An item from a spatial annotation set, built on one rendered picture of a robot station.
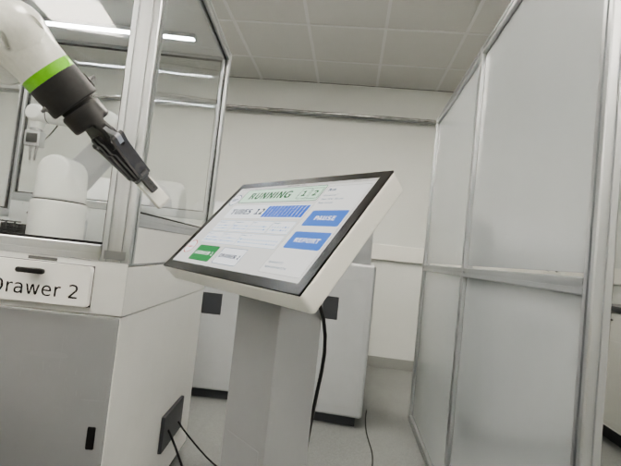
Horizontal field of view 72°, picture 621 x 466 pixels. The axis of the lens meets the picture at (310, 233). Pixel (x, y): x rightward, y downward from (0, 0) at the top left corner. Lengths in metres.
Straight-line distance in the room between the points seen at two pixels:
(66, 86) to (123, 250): 0.55
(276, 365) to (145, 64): 0.91
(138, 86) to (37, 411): 0.93
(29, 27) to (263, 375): 0.74
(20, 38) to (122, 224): 0.58
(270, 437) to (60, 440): 0.68
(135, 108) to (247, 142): 3.31
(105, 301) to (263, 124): 3.53
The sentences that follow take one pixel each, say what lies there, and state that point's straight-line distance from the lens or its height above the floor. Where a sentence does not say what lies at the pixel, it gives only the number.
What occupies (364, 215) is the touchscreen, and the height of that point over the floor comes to 1.10.
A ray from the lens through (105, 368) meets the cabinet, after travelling 1.34.
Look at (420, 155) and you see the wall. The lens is 4.48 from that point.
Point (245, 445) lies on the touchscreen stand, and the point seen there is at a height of 0.62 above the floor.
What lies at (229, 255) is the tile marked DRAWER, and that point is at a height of 1.01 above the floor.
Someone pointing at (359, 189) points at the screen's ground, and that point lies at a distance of 0.82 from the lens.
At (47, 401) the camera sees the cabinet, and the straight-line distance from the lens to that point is 1.43.
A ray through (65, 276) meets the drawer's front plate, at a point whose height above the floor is 0.89.
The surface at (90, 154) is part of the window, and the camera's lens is 1.37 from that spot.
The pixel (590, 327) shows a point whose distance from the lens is 1.06.
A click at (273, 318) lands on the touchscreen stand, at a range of 0.89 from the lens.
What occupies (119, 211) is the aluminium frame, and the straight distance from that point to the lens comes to 1.29.
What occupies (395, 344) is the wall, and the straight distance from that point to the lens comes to 4.40.
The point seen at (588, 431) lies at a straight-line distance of 1.10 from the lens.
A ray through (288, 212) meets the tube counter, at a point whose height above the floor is 1.11.
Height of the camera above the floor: 1.03
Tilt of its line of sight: 3 degrees up
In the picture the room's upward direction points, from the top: 6 degrees clockwise
